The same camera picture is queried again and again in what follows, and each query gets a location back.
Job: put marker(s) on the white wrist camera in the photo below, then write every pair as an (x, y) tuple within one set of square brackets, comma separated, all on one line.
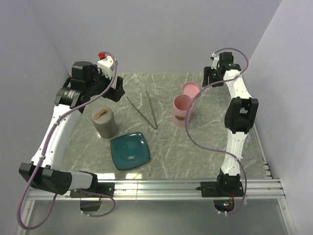
[(215, 61), (106, 64)]

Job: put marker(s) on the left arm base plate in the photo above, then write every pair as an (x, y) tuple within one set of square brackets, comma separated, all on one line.
[(101, 188)]

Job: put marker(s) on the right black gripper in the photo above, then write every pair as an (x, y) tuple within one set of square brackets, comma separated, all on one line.
[(207, 72)]

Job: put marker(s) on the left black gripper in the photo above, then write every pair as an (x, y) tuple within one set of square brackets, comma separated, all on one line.
[(115, 94)]

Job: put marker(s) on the metal food tongs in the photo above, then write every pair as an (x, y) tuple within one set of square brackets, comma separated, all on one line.
[(146, 112)]

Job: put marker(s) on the pink canister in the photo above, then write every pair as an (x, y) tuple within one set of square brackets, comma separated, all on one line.
[(182, 109)]

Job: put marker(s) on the grey steel lid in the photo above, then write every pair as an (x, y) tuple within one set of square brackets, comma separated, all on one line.
[(102, 116)]

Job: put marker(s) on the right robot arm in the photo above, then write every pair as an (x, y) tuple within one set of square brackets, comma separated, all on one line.
[(238, 120)]

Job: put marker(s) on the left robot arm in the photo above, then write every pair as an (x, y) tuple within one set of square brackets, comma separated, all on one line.
[(87, 83)]

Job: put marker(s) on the pink lid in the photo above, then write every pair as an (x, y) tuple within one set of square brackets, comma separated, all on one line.
[(191, 89)]

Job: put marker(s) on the aluminium rail frame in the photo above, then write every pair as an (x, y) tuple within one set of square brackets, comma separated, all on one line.
[(174, 190)]

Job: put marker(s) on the teal square plate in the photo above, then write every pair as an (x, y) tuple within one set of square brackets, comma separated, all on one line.
[(130, 151)]

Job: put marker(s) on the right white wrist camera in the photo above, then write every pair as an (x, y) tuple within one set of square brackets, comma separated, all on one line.
[(215, 61)]

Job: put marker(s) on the grey steel canister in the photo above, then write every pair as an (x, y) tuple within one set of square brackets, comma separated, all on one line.
[(107, 128)]

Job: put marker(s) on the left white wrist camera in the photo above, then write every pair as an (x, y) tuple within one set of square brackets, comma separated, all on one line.
[(106, 64)]

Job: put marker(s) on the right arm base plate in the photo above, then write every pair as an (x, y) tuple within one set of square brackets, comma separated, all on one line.
[(215, 189)]

